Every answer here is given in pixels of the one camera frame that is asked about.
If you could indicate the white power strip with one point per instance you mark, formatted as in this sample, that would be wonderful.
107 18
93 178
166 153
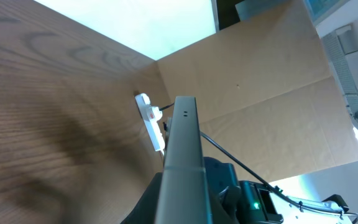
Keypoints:
151 115

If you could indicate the cardboard barrier panel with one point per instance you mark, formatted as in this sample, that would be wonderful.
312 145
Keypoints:
265 93

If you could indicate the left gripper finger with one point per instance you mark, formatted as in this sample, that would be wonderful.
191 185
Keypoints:
145 209

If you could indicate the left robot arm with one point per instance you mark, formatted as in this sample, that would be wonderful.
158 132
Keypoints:
234 201

